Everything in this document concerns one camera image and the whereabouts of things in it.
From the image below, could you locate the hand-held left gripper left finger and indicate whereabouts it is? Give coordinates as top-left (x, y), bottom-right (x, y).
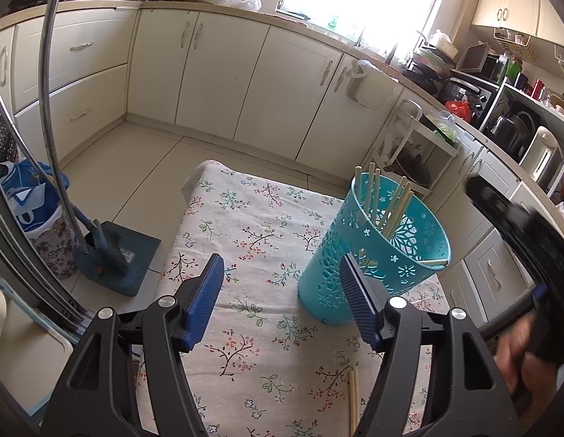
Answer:
top-left (40, 253), bottom-right (225, 437)

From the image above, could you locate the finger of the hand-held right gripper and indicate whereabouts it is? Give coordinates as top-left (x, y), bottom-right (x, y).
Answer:
top-left (480, 312), bottom-right (535, 342)

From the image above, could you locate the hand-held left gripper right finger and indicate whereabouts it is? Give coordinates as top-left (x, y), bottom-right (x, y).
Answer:
top-left (340, 253), bottom-right (521, 437)

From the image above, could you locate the teal perforated plastic basket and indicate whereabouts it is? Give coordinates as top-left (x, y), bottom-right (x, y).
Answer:
top-left (297, 174), bottom-right (452, 326)

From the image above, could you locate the bunch of wooden chopsticks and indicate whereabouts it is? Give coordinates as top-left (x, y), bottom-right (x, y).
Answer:
top-left (355, 162), bottom-right (449, 267)

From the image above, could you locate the person's right hand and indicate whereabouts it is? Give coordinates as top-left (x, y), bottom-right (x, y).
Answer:
top-left (496, 316), bottom-right (561, 420)

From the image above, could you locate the cream cabinet with drawers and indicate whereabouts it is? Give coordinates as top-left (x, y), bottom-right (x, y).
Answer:
top-left (446, 132), bottom-right (560, 312)

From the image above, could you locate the floral tablecloth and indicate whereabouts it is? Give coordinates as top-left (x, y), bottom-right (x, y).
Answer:
top-left (136, 160), bottom-right (451, 437)

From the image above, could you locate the white electric thermos pot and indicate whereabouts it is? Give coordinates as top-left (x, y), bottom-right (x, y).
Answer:
top-left (518, 126), bottom-right (564, 188)

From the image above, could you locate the black rice cooker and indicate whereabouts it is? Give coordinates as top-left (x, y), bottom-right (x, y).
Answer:
top-left (490, 113), bottom-right (534, 156)

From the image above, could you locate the white appliance shelf unit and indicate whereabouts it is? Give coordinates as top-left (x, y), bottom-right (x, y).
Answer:
top-left (480, 76), bottom-right (564, 203)

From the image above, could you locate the dark pan with lid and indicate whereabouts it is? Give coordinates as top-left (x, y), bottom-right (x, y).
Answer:
top-left (395, 148), bottom-right (432, 188)

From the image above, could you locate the green vegetable bag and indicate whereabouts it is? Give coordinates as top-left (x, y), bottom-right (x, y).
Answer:
top-left (423, 109), bottom-right (461, 143)

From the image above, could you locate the red plastic bag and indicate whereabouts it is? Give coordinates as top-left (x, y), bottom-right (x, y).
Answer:
top-left (446, 99), bottom-right (474, 123)

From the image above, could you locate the floral fabric bin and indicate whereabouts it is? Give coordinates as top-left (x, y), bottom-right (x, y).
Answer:
top-left (24, 209), bottom-right (80, 281)

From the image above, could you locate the black toaster oven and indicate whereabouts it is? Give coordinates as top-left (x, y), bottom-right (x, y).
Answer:
top-left (439, 76), bottom-right (497, 129)

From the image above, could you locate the white shelf cart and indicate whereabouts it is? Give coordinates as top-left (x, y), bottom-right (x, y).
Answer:
top-left (373, 98), bottom-right (461, 202)

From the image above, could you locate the white plastic board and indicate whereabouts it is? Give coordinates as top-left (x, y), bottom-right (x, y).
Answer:
top-left (0, 277), bottom-right (76, 416)

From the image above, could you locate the blue printed bag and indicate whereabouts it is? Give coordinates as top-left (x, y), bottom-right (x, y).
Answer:
top-left (0, 160), bottom-right (71, 237)

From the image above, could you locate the white door-mounted bin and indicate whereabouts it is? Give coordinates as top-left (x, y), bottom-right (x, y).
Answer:
top-left (348, 59), bottom-right (397, 111)

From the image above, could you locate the cream door cabinet run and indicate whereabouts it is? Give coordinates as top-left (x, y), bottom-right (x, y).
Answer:
top-left (127, 4), bottom-right (403, 180)

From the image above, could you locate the thin metal pole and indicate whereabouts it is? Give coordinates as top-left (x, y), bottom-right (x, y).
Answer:
top-left (0, 73), bottom-right (89, 247)

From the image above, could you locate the cream drawer cabinet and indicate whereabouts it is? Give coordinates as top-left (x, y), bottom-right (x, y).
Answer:
top-left (0, 0), bottom-right (141, 160)

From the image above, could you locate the dark textured object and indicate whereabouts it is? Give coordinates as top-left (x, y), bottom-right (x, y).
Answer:
top-left (0, 116), bottom-right (17, 174)

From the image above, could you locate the kitchen window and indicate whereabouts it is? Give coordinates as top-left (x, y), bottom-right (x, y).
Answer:
top-left (276, 0), bottom-right (452, 52)

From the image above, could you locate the blue dustpan with handle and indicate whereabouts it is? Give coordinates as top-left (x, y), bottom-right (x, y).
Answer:
top-left (38, 0), bottom-right (162, 299)

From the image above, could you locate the hanging wire basket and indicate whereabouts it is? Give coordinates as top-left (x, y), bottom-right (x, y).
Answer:
top-left (493, 27), bottom-right (538, 61)

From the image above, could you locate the cream upper wall cabinet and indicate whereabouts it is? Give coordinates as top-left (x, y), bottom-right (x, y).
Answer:
top-left (470, 0), bottom-right (564, 52)

